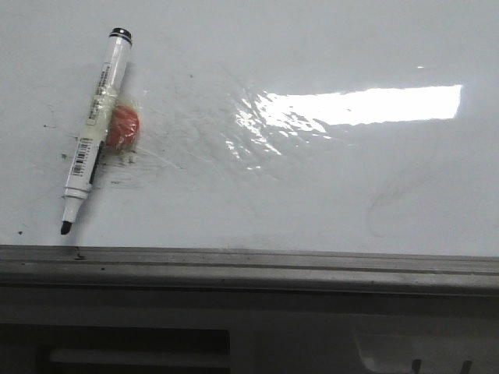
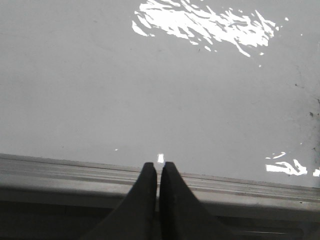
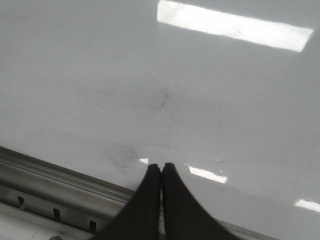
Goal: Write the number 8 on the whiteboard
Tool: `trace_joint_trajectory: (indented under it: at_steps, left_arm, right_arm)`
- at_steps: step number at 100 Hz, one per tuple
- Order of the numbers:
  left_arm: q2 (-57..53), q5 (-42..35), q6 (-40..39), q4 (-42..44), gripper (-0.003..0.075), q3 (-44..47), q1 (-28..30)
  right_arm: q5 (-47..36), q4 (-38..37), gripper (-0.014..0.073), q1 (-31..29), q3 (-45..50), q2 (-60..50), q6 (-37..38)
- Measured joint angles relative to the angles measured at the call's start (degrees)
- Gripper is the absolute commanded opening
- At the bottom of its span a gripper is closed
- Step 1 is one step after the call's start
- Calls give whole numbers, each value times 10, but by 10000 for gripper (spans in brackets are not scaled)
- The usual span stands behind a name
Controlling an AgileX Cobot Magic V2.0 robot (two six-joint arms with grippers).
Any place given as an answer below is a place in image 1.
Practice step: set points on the white whiteboard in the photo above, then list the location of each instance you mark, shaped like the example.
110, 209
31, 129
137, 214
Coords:
343, 126

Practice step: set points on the white black whiteboard marker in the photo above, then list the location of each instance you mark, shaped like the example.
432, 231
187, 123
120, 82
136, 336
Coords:
92, 138

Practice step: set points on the red round magnet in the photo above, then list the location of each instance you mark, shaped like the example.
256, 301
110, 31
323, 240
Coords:
124, 128

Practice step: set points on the grey aluminium whiteboard frame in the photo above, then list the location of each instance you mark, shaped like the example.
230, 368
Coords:
249, 269

